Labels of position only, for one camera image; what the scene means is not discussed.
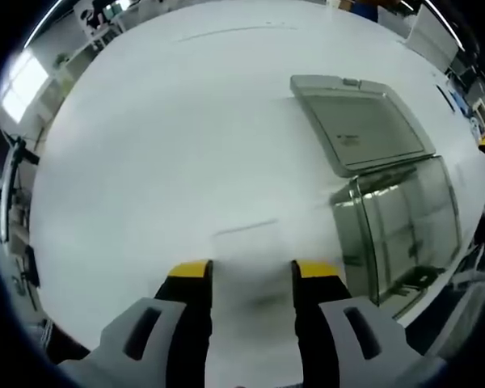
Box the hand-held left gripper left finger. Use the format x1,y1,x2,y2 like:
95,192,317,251
57,259,214,388

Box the clear plastic compartment box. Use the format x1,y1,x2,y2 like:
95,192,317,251
289,74,465,309

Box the blue crumpled item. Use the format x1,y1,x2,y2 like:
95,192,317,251
452,91,470,113

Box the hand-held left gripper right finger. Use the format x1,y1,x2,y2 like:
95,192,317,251
290,259,450,388

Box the white side partition panel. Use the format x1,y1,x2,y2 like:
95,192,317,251
405,4,461,61

